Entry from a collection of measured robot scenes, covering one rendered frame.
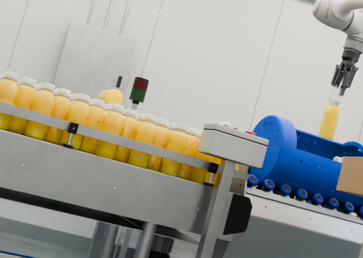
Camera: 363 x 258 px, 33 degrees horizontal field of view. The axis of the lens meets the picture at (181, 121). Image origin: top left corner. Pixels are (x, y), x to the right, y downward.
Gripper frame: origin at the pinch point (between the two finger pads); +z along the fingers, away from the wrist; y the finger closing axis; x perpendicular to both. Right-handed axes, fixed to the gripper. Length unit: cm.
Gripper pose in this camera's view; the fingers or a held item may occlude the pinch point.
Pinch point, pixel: (336, 95)
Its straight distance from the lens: 280.6
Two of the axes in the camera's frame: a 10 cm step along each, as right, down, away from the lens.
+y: -3.8, -1.1, 9.2
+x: -8.6, -3.2, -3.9
